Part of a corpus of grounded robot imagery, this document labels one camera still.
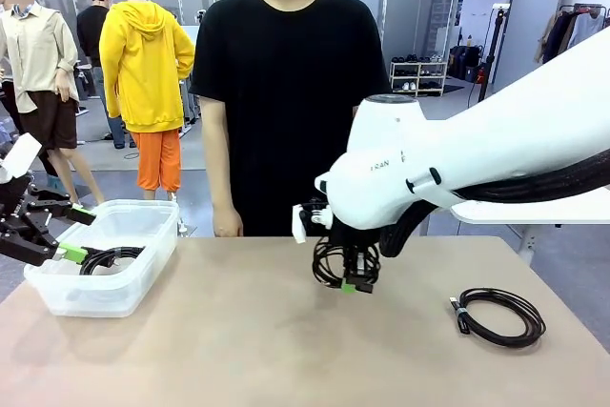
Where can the white shoe rack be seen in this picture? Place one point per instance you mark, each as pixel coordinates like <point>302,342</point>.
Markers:
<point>419,78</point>

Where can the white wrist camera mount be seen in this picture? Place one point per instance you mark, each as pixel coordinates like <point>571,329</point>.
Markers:
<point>21,154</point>
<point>300,226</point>

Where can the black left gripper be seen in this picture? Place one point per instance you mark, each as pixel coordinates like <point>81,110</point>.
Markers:
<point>12,207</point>

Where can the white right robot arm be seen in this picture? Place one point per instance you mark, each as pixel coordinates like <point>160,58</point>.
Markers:
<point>476,140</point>

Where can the person in black t-shirt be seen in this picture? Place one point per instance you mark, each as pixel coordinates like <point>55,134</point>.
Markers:
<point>286,68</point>

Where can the mannequin in beige shirt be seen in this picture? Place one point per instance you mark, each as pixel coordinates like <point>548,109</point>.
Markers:
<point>38,54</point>

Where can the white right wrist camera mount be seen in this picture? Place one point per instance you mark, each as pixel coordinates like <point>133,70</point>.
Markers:
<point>300,226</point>

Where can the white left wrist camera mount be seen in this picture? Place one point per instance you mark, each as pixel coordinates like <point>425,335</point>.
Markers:
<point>21,154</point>

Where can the dark navy hanging jacket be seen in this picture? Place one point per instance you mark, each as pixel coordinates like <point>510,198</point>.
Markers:
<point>560,37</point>

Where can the black pole with white camera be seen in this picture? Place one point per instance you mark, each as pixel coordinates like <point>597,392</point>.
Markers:
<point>493,45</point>

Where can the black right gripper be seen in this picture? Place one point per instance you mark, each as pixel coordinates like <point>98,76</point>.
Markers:
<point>360,259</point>

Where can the person's right forearm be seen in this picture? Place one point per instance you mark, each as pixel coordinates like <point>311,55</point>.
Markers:
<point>223,178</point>

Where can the grey partition panel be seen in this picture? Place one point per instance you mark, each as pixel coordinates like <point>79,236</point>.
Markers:
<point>524,21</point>

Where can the black clothes rack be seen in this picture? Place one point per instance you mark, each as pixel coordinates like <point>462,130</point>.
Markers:
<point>583,7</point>

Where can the light blue hanging shirt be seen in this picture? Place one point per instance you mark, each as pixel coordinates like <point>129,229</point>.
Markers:
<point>583,28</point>

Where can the beige hanging coat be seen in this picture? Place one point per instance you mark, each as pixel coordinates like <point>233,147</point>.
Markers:
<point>545,40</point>

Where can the black luggage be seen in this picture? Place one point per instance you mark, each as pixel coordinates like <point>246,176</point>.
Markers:
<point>464,64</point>

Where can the clear plastic storage bin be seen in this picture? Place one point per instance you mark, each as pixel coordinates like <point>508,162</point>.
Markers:
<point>95,292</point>

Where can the mannequin in yellow hoodie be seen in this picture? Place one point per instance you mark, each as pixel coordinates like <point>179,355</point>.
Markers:
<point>143,68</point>

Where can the person's right hand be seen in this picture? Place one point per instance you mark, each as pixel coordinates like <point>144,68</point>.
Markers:
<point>229,225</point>

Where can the white table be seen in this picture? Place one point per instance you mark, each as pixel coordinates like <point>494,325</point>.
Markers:
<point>524,211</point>

